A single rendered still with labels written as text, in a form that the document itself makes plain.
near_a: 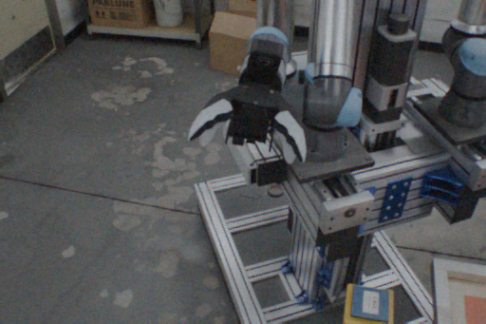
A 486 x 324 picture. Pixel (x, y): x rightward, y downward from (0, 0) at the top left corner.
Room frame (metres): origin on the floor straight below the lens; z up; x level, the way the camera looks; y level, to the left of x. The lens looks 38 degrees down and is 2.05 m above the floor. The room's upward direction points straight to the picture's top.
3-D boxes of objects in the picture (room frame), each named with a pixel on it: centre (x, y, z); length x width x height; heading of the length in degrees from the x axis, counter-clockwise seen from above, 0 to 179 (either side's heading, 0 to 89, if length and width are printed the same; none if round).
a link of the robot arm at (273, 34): (0.77, -0.04, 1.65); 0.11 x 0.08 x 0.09; 172
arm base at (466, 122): (1.17, -0.67, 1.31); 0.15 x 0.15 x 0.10
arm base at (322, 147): (1.02, -0.20, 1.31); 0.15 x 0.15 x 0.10
